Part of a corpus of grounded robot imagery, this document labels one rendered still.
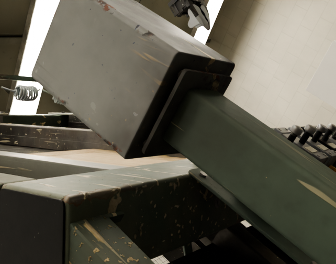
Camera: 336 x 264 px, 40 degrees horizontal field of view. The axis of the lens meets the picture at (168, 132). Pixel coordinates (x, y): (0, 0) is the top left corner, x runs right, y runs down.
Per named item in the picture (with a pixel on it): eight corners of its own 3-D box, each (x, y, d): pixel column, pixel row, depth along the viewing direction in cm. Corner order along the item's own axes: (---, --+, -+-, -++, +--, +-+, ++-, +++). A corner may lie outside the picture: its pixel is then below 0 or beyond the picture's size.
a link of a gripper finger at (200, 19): (199, 39, 151) (185, 15, 152) (211, 27, 147) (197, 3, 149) (193, 39, 148) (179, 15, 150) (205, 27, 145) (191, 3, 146)
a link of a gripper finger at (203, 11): (204, 39, 153) (191, 15, 155) (216, 28, 149) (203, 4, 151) (199, 39, 151) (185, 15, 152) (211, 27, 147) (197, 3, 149)
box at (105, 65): (185, 56, 41) (64, -24, 49) (129, 166, 45) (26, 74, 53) (244, 68, 51) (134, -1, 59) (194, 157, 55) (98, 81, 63)
